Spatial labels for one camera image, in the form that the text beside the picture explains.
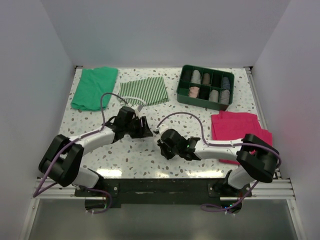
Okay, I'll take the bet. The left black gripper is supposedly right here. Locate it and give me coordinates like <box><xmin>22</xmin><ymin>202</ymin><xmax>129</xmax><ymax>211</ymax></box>
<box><xmin>124</xmin><ymin>116</ymin><xmax>153</xmax><ymax>139</ymax></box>

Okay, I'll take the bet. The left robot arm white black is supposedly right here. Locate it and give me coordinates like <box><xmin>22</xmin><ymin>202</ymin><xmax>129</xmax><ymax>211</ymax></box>
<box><xmin>38</xmin><ymin>106</ymin><xmax>153</xmax><ymax>196</ymax></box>

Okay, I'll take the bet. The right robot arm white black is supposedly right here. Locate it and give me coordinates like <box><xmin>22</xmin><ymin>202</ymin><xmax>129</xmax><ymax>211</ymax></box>
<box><xmin>155</xmin><ymin>127</ymin><xmax>281</xmax><ymax>197</ymax></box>

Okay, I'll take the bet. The green white striped underwear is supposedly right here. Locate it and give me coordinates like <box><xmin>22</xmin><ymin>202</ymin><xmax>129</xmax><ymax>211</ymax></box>
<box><xmin>118</xmin><ymin>77</ymin><xmax>169</xmax><ymax>107</ymax></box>

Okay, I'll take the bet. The pink rolled underwear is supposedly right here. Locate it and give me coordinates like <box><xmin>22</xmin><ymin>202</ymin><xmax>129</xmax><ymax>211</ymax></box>
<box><xmin>188</xmin><ymin>86</ymin><xmax>200</xmax><ymax>98</ymax></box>

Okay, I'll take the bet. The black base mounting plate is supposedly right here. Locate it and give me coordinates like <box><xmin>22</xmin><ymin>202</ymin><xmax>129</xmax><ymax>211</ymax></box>
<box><xmin>74</xmin><ymin>178</ymin><xmax>252</xmax><ymax>210</ymax></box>

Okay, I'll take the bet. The pink folded cloth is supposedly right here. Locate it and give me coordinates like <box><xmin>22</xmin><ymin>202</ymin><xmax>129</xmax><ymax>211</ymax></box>
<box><xmin>211</xmin><ymin>111</ymin><xmax>273</xmax><ymax>166</ymax></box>

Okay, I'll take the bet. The beige grey rolled sock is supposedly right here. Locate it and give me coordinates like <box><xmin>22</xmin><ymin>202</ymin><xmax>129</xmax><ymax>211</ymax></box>
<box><xmin>208</xmin><ymin>89</ymin><xmax>219</xmax><ymax>103</ymax></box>

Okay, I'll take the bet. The green divided storage tray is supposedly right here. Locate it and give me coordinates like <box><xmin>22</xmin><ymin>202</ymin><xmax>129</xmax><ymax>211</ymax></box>
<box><xmin>176</xmin><ymin>65</ymin><xmax>235</xmax><ymax>111</ymax></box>

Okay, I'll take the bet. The green folded cloth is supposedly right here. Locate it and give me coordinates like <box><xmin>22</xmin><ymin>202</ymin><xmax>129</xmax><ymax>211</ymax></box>
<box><xmin>70</xmin><ymin>66</ymin><xmax>119</xmax><ymax>112</ymax></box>

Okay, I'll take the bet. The grey striped rolled sock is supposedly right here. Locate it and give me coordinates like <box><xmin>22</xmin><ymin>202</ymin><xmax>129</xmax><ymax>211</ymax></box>
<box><xmin>219</xmin><ymin>89</ymin><xmax>230</xmax><ymax>105</ymax></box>

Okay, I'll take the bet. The brown rolled sock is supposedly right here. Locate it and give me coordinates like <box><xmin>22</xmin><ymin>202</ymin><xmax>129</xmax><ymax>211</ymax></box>
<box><xmin>201</xmin><ymin>73</ymin><xmax>211</xmax><ymax>86</ymax></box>

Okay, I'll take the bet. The blue striped rolled sock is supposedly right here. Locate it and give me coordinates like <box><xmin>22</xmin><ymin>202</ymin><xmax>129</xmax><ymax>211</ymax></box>
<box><xmin>221</xmin><ymin>77</ymin><xmax>231</xmax><ymax>90</ymax></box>

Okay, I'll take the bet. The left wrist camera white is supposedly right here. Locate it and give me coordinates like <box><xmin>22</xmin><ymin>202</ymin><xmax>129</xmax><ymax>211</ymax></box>
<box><xmin>130</xmin><ymin>104</ymin><xmax>144</xmax><ymax>115</ymax></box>

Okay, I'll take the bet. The aluminium frame rail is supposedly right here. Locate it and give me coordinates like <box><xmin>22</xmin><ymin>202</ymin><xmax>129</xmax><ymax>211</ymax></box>
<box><xmin>32</xmin><ymin>162</ymin><xmax>297</xmax><ymax>200</ymax></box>

